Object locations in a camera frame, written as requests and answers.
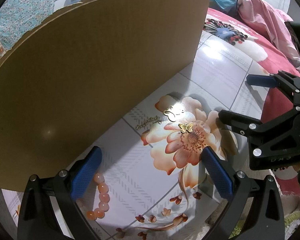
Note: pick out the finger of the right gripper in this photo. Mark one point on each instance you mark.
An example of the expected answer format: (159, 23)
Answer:
(280, 136)
(288, 84)

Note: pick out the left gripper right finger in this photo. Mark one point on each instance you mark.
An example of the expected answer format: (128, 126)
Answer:
(265, 219)

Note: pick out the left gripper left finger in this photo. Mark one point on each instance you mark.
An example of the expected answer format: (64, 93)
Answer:
(37, 218)

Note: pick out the gold butterfly charms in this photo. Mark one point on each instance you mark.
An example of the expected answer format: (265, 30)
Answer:
(186, 127)

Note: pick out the gold outline butterfly charm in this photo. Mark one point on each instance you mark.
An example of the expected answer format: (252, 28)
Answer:
(173, 114)

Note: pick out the white fluffy rug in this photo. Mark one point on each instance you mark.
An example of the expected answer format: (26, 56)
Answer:
(289, 189)

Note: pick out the red floral bed blanket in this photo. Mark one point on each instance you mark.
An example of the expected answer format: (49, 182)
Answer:
(267, 56)

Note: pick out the pink quilt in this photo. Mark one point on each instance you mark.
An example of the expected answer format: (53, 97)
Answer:
(270, 23)

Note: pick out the brown cardboard box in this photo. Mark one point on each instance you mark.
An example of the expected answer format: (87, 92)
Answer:
(68, 80)

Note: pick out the teal patterned wall cloth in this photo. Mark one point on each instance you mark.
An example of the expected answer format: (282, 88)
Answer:
(20, 16)

